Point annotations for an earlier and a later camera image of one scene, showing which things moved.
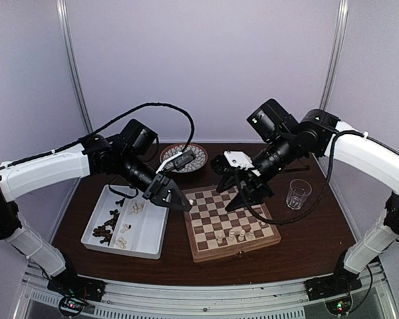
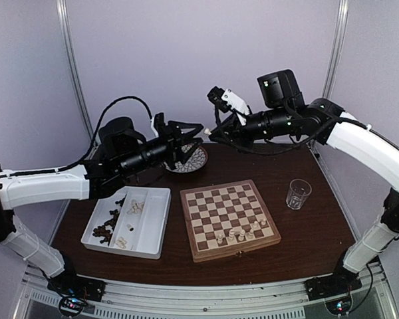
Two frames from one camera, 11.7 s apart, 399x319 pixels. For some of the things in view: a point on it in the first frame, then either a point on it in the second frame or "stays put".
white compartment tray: [133, 226] stays put
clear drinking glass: [299, 189] stays put
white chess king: [231, 238] stays put
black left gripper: [157, 193] → [173, 138]
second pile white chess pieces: [137, 208] stays put
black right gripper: [249, 191] → [231, 125]
